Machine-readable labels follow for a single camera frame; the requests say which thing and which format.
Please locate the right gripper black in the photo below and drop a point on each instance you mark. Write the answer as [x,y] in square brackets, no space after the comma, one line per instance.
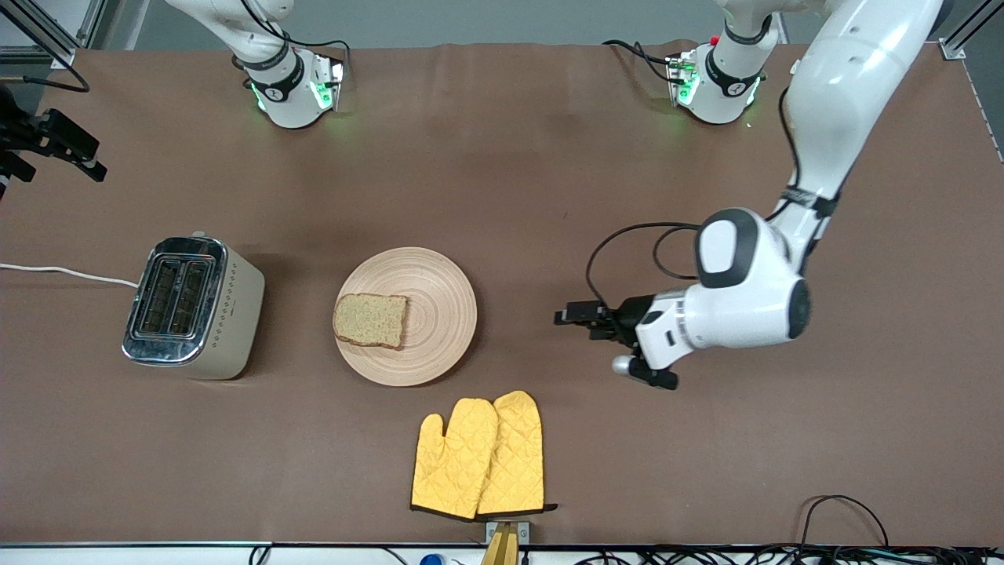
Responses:
[49,133]

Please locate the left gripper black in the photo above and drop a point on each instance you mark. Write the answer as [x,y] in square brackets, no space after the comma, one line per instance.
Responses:
[625,316]

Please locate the round wooden plate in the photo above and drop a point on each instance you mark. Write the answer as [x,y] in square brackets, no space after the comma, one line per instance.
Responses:
[439,298]

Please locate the brown toast slice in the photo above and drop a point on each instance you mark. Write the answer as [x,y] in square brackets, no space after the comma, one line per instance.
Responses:
[372,320]

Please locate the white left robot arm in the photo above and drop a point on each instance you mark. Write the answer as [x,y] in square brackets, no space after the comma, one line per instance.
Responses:
[745,298]

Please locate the brown table cover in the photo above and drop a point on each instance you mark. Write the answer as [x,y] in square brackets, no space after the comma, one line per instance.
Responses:
[549,180]

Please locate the yellow quilted oven mitt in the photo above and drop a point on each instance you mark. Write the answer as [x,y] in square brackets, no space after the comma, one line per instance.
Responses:
[518,455]
[451,463]

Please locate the beige chrome toaster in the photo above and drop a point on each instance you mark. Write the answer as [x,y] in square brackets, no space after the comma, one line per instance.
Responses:
[192,306]

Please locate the wooden stick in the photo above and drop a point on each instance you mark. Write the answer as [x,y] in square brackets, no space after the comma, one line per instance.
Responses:
[502,549]

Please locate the small blue object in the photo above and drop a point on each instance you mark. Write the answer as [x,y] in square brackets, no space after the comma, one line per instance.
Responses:
[431,559]

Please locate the small metal bracket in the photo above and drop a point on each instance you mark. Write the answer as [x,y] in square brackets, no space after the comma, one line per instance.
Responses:
[524,532]

